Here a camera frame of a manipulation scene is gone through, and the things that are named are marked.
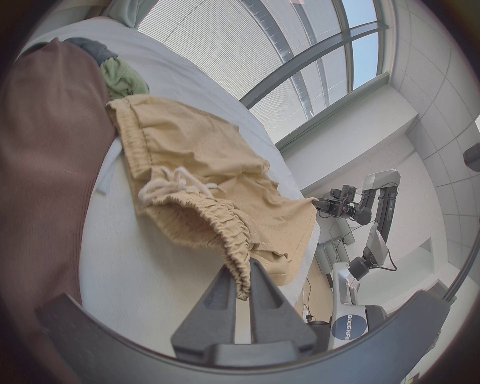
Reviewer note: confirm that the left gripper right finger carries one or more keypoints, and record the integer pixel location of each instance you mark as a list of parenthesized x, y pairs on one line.
[(270, 318)]

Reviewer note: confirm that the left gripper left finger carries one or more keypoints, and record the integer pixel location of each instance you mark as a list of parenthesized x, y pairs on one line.
[(215, 322)]

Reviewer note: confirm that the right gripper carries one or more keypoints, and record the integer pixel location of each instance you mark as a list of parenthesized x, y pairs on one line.
[(337, 208)]

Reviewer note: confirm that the tan shorts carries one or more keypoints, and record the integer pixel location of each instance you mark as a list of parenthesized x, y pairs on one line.
[(195, 150)]

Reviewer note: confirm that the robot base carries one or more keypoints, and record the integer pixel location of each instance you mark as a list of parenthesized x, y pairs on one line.
[(348, 326)]

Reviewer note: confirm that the bed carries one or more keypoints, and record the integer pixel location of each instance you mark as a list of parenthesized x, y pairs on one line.
[(150, 281)]

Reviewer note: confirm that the white power strip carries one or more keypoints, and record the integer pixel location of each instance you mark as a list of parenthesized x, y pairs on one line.
[(307, 317)]

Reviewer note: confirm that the window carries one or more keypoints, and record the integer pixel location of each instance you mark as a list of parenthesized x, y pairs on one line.
[(262, 56)]

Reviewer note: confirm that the white garment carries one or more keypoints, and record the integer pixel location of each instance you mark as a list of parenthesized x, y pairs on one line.
[(108, 168)]

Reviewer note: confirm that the brown garment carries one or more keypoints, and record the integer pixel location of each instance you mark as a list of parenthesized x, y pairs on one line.
[(45, 168)]

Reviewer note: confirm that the green garment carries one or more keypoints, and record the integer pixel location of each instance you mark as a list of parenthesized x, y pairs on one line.
[(120, 80)]

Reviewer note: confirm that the grey-green curtain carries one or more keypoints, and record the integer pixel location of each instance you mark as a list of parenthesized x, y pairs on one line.
[(133, 11)]

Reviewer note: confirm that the black garment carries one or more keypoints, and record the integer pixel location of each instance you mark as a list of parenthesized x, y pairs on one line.
[(93, 48)]

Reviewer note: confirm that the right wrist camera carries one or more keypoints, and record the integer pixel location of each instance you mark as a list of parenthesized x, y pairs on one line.
[(343, 191)]

